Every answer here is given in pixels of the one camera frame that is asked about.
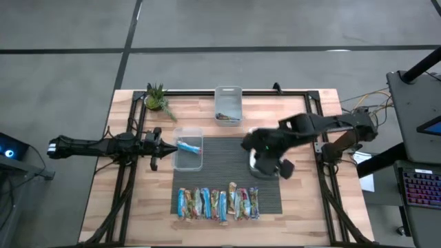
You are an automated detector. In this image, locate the black metal pole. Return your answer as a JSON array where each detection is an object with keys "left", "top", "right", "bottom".
[{"left": 401, "top": 46, "right": 441, "bottom": 84}]

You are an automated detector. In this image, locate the grey side stand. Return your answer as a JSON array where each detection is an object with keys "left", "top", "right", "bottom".
[{"left": 0, "top": 156, "right": 56, "bottom": 248}]

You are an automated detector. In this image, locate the black backlit keyboard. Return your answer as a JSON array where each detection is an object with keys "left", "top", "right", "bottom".
[{"left": 401, "top": 168, "right": 441, "bottom": 210}]

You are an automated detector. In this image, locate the dark grey workstation desk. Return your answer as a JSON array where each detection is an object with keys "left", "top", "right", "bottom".
[{"left": 385, "top": 70, "right": 441, "bottom": 165}]

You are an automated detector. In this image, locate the yellow brown Chewy granola bar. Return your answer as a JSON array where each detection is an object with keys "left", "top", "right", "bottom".
[{"left": 227, "top": 181, "right": 238, "bottom": 215}]

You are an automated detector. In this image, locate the dark purple granola bar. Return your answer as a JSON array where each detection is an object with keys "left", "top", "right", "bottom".
[{"left": 215, "top": 112, "right": 241, "bottom": 123}]

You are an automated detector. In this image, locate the large white plastic bin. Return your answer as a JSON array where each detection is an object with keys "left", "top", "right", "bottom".
[{"left": 247, "top": 126, "right": 282, "bottom": 173}]

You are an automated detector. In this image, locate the white paper sheet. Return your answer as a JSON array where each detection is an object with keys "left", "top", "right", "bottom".
[{"left": 351, "top": 151, "right": 376, "bottom": 193}]

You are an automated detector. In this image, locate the black computer with blue light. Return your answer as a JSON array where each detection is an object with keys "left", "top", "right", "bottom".
[{"left": 0, "top": 132, "right": 30, "bottom": 161}]

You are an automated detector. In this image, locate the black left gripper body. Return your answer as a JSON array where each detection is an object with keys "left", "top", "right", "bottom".
[{"left": 143, "top": 127, "right": 163, "bottom": 172}]

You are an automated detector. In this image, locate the blue granola bar orange end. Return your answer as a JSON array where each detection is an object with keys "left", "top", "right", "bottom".
[{"left": 176, "top": 187, "right": 187, "bottom": 219}]

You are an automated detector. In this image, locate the grey woven table mat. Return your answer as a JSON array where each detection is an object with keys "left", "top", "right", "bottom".
[{"left": 170, "top": 136, "right": 283, "bottom": 215}]

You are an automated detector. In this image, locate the small white plastic bin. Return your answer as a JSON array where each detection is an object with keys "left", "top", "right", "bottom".
[{"left": 214, "top": 85, "right": 243, "bottom": 127}]

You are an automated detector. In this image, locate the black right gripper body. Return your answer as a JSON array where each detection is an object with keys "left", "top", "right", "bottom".
[{"left": 240, "top": 127, "right": 296, "bottom": 180}]

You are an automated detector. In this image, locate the grey keyboard desk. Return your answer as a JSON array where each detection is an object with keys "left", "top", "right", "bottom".
[{"left": 392, "top": 160, "right": 441, "bottom": 248}]

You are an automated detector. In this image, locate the blue yellow silver granola bar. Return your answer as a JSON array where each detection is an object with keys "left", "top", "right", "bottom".
[{"left": 218, "top": 191, "right": 229, "bottom": 227}]

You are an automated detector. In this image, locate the clear translucent plastic bin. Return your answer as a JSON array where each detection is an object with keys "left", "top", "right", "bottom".
[{"left": 172, "top": 127, "right": 205, "bottom": 172}]

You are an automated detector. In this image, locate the black tablet screen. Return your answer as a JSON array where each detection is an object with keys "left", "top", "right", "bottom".
[{"left": 416, "top": 115, "right": 441, "bottom": 137}]

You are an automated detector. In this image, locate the red silver chocolate chip bar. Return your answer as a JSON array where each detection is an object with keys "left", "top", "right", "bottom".
[{"left": 234, "top": 187, "right": 244, "bottom": 221}]

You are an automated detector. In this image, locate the potted succulent plant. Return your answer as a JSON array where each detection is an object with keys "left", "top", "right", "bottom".
[{"left": 143, "top": 82, "right": 178, "bottom": 122}]

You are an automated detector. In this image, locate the blue red-ended granola bar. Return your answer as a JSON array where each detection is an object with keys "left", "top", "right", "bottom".
[{"left": 176, "top": 139, "right": 203, "bottom": 155}]

